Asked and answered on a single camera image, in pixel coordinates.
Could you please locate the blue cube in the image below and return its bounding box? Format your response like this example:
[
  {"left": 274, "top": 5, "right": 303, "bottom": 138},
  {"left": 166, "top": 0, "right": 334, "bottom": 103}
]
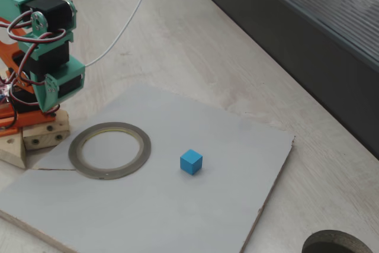
[{"left": 179, "top": 149, "right": 204, "bottom": 176}]

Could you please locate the round desk cable hole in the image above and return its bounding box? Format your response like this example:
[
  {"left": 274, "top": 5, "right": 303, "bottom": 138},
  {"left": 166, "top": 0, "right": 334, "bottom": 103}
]
[{"left": 301, "top": 229, "right": 374, "bottom": 253}]

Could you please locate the white laminated board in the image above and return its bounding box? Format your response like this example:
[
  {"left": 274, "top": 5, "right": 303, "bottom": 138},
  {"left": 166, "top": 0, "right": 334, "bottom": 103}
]
[{"left": 0, "top": 84, "right": 296, "bottom": 253}]

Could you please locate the grey ribbed desk partition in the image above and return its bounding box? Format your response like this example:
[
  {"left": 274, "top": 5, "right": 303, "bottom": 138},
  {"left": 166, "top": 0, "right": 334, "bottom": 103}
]
[{"left": 180, "top": 0, "right": 379, "bottom": 161}]

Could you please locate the white usb cable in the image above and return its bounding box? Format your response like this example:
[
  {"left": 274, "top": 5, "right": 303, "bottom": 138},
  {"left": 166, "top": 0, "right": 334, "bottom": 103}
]
[{"left": 84, "top": 0, "right": 157, "bottom": 68}]

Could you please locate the grey tape ring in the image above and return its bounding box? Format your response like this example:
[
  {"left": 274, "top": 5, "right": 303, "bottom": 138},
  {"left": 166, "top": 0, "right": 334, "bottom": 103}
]
[{"left": 68, "top": 121, "right": 152, "bottom": 181}]

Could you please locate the wooden arm mounting base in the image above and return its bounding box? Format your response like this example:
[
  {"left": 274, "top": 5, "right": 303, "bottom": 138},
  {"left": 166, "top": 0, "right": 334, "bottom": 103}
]
[{"left": 0, "top": 109, "right": 71, "bottom": 169}]

